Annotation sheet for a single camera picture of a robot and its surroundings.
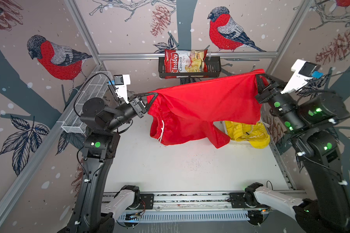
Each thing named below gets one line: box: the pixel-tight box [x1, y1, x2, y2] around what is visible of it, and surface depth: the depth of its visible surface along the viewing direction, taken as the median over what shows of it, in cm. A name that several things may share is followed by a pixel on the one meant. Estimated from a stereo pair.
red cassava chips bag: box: [164, 49, 208, 79], surface depth 90 cm
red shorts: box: [146, 68, 265, 149], surface depth 60 cm
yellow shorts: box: [225, 120, 271, 150], surface depth 87 cm
